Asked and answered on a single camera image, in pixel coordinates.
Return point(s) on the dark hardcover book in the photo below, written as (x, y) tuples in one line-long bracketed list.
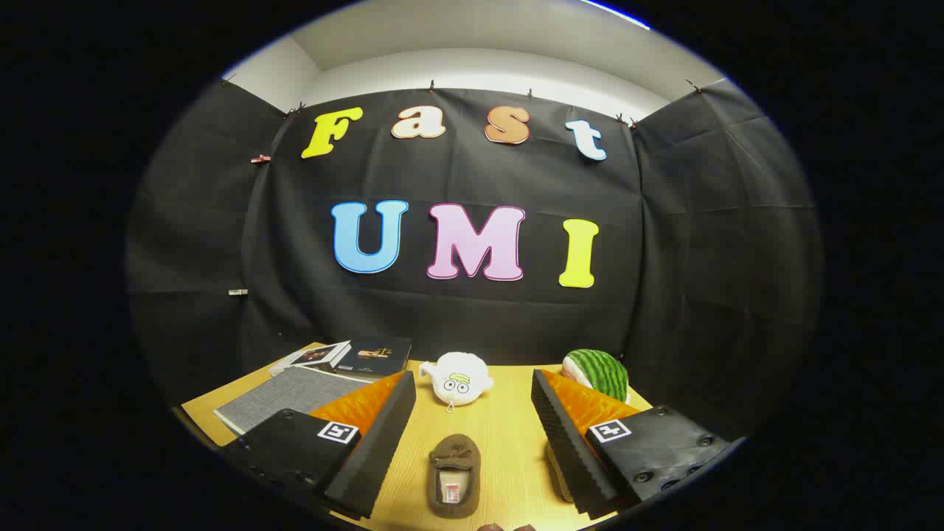
[(376, 358)]

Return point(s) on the brown fuzzy slipper shoe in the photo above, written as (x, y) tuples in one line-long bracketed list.
[(558, 472), (453, 479)]

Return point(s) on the photo cover book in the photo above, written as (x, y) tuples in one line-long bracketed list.
[(313, 356)]

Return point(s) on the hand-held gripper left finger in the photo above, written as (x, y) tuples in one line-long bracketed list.
[(372, 457)]

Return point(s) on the black backdrop cloth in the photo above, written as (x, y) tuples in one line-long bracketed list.
[(472, 324)]

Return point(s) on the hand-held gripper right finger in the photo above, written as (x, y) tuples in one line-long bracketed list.
[(568, 450)]

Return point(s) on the grey fabric storage box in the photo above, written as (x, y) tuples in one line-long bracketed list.
[(287, 398)]

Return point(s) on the watermelon slice plush toy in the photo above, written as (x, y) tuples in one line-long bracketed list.
[(601, 372)]

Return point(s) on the white plush toy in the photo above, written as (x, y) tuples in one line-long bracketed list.
[(457, 380)]

